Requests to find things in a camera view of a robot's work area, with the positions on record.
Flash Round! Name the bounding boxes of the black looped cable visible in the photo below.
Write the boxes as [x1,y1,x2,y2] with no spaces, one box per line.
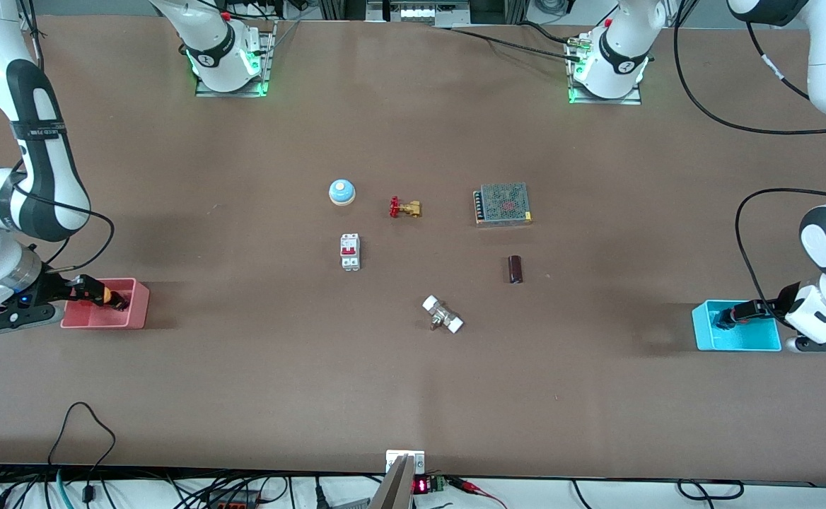
[47,402,117,469]

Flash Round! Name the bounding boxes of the long black table cable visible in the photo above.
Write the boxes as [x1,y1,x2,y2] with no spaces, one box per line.
[447,27,583,63]

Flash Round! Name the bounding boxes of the aluminium frame device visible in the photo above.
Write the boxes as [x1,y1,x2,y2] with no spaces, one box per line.
[366,0,472,28]

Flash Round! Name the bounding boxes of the red clip lead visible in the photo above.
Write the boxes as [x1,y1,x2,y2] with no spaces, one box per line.
[447,476,507,509]

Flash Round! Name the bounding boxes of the grey metal bar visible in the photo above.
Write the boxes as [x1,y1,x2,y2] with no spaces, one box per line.
[368,455,416,509]

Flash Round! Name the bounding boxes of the yellow push button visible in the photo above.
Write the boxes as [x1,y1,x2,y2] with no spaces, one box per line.
[100,284,131,312]

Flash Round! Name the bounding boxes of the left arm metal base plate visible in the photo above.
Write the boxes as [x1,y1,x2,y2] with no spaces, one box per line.
[566,35,644,107]

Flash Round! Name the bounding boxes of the metal mesh power supply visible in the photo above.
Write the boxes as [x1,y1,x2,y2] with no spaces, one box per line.
[473,182,533,227]

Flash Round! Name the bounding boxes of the pink plastic bin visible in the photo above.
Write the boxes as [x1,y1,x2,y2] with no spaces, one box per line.
[60,278,151,330]

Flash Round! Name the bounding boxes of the black cable white tag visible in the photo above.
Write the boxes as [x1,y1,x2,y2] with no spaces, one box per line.
[744,20,811,101]

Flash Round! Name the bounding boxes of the black coiled cable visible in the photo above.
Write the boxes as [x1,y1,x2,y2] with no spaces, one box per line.
[677,479,745,502]

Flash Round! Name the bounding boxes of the white mounting bracket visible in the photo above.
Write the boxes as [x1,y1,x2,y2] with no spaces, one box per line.
[385,450,426,475]

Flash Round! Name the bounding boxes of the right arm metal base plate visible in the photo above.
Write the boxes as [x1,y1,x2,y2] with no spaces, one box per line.
[194,20,276,98]

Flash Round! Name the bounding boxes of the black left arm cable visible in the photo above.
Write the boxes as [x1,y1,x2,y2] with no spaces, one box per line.
[673,0,826,320]

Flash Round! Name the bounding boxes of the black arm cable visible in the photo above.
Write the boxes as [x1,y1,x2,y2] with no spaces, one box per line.
[673,0,826,320]
[11,0,115,274]

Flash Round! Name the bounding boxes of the blue plastic bin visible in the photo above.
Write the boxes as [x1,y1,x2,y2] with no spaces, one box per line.
[692,300,783,352]

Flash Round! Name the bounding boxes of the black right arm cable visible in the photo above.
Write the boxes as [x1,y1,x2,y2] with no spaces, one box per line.
[11,0,115,274]

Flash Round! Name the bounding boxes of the metal fitting white ends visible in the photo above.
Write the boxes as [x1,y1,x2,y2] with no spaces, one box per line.
[422,295,465,334]

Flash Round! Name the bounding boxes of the short black table cable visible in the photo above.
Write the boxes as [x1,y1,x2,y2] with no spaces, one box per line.
[518,20,578,45]

